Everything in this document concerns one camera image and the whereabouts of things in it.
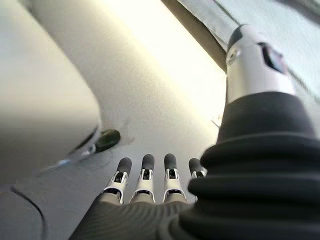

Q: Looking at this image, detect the right robot hand dark palm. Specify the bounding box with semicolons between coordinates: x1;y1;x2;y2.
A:
67;24;320;240

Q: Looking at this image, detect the white curved appliance body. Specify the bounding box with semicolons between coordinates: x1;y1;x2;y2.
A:
0;0;104;186

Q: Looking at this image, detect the brown bed frame edge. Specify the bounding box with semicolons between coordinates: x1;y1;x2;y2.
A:
161;0;229;74

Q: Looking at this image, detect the dark robot foot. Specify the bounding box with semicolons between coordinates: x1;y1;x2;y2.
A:
94;128;121;153

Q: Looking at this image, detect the thin black cable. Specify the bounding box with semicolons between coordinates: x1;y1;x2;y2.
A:
9;186;49;240

